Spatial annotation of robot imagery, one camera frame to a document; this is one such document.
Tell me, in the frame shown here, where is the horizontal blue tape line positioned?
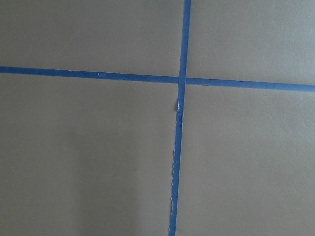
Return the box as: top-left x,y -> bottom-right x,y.
0,66 -> 315,92

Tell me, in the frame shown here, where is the vertical blue tape line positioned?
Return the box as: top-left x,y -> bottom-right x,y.
168,0 -> 191,236

